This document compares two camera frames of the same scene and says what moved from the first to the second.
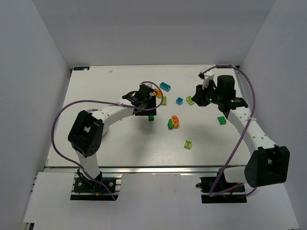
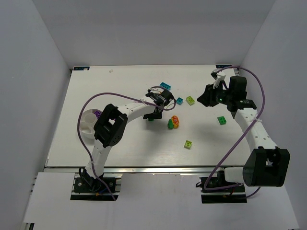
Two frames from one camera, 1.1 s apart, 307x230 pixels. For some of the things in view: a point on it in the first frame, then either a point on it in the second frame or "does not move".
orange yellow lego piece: [175, 120] does not move
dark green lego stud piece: [170, 124] does not move
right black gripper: [200, 96] → [209, 96]
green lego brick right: [222, 120] does not move
